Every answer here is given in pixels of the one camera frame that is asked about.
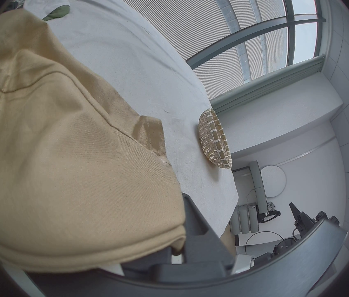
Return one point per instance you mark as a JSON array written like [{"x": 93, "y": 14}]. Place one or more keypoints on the green garment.
[{"x": 58, "y": 12}]

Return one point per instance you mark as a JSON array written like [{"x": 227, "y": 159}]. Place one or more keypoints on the round woven basket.
[{"x": 211, "y": 138}]

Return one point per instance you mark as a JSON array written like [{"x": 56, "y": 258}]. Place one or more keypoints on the tan shorts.
[{"x": 69, "y": 150}]

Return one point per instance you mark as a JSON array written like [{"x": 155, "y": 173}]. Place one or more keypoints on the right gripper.
[{"x": 305, "y": 224}]

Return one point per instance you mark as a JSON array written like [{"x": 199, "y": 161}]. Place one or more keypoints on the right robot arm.
[{"x": 284, "y": 247}]

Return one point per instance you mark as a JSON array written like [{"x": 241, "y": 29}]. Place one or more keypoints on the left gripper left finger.
[{"x": 143, "y": 263}]

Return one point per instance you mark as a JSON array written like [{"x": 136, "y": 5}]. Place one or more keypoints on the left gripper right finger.
[{"x": 199, "y": 246}]

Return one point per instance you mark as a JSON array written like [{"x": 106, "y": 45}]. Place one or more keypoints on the window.
[{"x": 193, "y": 17}]

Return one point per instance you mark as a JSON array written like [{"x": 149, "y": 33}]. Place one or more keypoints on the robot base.
[{"x": 242, "y": 218}]

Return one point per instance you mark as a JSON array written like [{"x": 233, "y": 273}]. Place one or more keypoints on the bed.
[{"x": 125, "y": 57}]

